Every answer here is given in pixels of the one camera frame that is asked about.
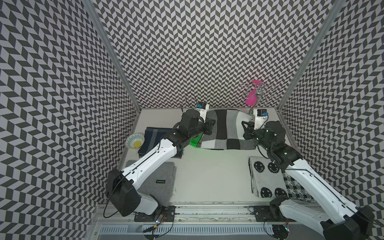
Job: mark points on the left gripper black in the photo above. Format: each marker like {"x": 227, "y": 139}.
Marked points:
{"x": 208, "y": 125}

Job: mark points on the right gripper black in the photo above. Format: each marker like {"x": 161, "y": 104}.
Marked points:
{"x": 248, "y": 130}

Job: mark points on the green plastic basket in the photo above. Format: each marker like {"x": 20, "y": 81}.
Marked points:
{"x": 195, "y": 141}

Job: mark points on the black white checked scarf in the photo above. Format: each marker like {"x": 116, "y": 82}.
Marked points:
{"x": 227, "y": 132}

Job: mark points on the smiley face patterned scarf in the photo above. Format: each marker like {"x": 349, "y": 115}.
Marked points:
{"x": 268, "y": 181}

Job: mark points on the navy blue striped scarf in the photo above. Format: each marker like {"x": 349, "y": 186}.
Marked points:
{"x": 152, "y": 138}

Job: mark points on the grey scarf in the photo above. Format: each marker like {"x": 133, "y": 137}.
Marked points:
{"x": 160, "y": 184}

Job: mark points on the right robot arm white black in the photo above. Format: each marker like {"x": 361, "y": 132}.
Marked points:
{"x": 340, "y": 220}

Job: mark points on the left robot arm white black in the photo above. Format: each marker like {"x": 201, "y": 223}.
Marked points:
{"x": 122, "y": 186}

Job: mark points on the silver pink jewellery stand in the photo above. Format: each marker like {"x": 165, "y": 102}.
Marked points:
{"x": 256, "y": 96}

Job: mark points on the patterned ceramic bowl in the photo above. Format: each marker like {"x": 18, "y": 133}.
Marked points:
{"x": 135, "y": 141}

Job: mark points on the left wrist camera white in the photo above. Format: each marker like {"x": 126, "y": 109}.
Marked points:
{"x": 202, "y": 108}

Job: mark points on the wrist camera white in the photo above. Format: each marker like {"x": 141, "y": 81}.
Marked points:
{"x": 202, "y": 108}
{"x": 261, "y": 116}

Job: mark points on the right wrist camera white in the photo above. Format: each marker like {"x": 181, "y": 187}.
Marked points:
{"x": 261, "y": 116}

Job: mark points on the aluminium front rail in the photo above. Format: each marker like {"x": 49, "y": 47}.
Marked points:
{"x": 210, "y": 213}

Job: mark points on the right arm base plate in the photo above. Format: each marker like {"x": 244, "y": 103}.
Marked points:
{"x": 269, "y": 214}

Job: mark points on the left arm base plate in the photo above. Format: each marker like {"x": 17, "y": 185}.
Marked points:
{"x": 163, "y": 212}

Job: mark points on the right aluminium corner post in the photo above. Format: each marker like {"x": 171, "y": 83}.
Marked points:
{"x": 323, "y": 30}

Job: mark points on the aluminium corner post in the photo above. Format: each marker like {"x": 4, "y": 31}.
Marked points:
{"x": 95, "y": 19}
{"x": 323, "y": 30}

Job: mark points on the left aluminium corner post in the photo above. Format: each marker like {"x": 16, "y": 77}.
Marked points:
{"x": 95, "y": 19}

